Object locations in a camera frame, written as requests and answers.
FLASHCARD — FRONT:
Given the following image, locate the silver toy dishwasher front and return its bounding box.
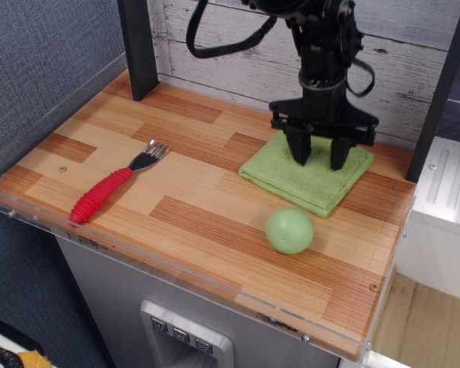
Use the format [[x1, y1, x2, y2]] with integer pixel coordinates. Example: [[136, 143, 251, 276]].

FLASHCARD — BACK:
[[57, 237, 340, 367]]

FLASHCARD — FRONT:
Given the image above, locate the yellow object at corner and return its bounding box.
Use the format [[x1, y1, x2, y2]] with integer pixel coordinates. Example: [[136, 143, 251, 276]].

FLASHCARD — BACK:
[[18, 350, 54, 368]]

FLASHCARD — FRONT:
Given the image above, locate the black white box corner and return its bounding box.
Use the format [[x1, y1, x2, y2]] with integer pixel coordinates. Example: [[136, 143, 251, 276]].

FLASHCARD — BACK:
[[0, 321, 44, 367]]

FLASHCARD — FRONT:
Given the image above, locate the green cloth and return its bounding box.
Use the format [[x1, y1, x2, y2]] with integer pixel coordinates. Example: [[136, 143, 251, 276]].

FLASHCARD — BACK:
[[238, 133, 374, 218]]

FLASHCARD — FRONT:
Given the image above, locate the dark right frame post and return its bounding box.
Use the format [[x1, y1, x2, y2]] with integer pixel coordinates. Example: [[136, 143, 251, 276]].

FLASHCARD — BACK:
[[406, 16, 460, 182]]

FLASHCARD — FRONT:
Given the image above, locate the white toy sink counter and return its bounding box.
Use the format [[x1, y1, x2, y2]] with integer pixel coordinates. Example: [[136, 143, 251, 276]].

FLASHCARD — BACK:
[[394, 137, 460, 298]]

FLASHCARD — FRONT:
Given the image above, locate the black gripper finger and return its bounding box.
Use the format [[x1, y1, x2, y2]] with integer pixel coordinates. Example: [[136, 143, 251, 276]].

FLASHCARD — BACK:
[[284, 125, 311, 166], [330, 136, 356, 170]]

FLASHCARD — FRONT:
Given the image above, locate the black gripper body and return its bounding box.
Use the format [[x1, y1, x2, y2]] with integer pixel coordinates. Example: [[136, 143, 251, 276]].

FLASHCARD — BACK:
[[269, 78, 379, 146]]

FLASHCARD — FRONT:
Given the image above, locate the black sleeved cable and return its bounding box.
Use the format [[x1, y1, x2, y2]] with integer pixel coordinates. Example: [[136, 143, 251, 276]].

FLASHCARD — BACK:
[[186, 0, 279, 60]]

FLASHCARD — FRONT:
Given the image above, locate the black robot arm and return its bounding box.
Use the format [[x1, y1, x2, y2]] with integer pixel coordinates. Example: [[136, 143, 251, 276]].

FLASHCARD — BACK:
[[245, 1, 379, 170]]

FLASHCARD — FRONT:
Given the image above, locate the red handled metal fork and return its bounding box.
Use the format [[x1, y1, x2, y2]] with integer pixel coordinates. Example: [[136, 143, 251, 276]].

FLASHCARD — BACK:
[[69, 140, 169, 224]]

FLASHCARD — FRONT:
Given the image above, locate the green round fruit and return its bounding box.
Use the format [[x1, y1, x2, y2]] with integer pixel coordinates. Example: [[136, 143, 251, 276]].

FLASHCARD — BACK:
[[265, 207, 314, 255]]

